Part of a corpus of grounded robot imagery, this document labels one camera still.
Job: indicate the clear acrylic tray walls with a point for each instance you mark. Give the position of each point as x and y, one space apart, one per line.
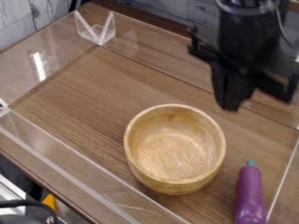
71 94

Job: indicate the purple toy eggplant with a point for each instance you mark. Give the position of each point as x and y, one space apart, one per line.
250 209

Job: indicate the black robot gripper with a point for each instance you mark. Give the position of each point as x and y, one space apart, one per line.
246 57

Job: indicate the brown wooden bowl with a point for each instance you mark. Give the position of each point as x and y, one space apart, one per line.
175 148

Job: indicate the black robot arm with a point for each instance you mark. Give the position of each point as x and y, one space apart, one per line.
249 4

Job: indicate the black device with yellow label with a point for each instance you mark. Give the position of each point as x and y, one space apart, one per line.
26 210

